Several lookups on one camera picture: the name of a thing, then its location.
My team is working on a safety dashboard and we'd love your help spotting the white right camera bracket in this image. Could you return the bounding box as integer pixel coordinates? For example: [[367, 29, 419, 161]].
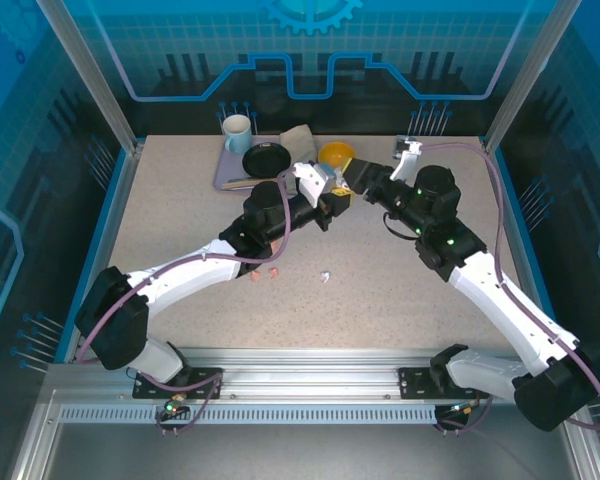
[[389, 141, 425, 182]]

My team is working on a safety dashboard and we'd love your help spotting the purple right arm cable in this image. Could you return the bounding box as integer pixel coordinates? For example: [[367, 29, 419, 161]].
[[419, 141, 600, 432]]

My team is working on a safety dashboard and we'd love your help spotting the aluminium frame rail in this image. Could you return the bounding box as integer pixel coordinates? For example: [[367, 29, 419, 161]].
[[44, 347, 579, 407]]

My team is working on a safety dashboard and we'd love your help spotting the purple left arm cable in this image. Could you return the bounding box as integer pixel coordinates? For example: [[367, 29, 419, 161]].
[[74, 167, 301, 365]]

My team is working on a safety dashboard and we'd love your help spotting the lavender tray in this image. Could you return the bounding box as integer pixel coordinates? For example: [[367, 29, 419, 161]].
[[213, 134, 301, 193]]

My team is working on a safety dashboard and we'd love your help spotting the black round plate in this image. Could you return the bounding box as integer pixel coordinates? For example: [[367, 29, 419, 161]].
[[242, 142, 293, 180]]

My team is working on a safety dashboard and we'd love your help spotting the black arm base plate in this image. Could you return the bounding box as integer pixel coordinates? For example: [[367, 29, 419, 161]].
[[131, 366, 225, 401], [397, 366, 491, 401]]

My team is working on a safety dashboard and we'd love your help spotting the white camera bracket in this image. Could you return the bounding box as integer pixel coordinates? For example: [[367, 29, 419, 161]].
[[290, 162, 331, 210], [389, 141, 425, 182]]

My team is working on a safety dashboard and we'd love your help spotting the slotted grey cable duct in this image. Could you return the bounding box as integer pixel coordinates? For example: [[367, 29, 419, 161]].
[[58, 404, 440, 426]]

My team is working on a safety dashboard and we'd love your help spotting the light blue mug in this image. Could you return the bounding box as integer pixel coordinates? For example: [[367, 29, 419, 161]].
[[221, 113, 255, 156]]

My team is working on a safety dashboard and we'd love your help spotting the grey folded cloth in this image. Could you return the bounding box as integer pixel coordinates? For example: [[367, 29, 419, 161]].
[[278, 124, 317, 196]]

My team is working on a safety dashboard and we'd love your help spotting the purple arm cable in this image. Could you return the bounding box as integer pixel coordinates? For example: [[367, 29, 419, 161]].
[[74, 167, 301, 365], [419, 141, 600, 432]]

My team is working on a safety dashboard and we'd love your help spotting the white left camera bracket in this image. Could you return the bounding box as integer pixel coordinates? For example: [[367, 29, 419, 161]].
[[290, 162, 331, 210]]

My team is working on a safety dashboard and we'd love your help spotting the aluminium frame post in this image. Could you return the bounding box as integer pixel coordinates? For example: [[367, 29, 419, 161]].
[[33, 0, 147, 157], [481, 0, 584, 156]]

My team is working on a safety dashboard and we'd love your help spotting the orange bowl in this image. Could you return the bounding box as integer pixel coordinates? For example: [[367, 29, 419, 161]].
[[317, 141, 357, 171]]

